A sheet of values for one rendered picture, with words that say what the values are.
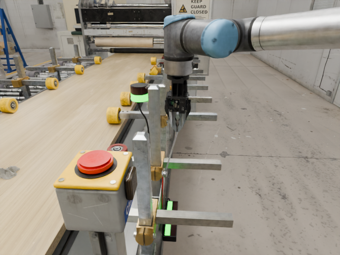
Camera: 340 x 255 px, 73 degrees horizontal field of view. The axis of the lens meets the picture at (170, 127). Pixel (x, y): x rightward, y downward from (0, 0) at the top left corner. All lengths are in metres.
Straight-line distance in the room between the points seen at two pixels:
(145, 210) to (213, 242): 1.14
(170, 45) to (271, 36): 0.27
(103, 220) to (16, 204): 0.54
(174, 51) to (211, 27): 0.14
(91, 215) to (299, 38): 0.56
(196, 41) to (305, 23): 0.25
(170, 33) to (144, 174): 0.39
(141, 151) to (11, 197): 0.44
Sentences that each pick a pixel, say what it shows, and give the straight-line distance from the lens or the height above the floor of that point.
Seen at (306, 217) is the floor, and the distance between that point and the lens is 2.15.
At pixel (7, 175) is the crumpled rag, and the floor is 0.91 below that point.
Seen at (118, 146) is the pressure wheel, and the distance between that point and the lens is 0.94.
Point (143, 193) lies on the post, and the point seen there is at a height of 0.96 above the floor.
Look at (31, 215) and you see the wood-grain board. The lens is 0.75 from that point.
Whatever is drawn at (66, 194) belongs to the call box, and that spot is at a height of 1.21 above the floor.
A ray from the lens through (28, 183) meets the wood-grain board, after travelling 0.87.
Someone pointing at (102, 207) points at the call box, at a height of 1.19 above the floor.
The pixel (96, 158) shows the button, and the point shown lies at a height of 1.23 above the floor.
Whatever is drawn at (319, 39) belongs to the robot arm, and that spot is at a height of 1.33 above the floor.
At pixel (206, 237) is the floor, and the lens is 1.78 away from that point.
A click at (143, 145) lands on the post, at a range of 0.54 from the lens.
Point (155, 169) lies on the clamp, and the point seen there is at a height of 0.86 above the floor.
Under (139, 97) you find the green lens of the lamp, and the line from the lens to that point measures 0.75.
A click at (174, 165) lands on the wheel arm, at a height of 0.85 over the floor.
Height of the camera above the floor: 1.38
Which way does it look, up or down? 26 degrees down
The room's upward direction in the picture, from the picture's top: straight up
